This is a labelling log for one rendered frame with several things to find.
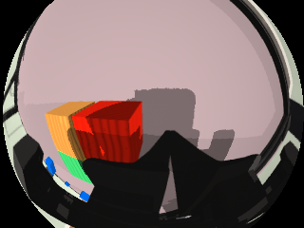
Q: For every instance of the blue rectangular bar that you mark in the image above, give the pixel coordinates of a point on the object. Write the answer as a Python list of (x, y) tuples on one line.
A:
[(50, 164)]

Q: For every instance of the wooden cube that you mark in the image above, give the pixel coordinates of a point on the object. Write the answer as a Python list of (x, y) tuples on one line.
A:
[(62, 130)]

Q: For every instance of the green cube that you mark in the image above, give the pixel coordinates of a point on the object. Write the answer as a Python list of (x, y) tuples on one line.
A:
[(75, 167)]

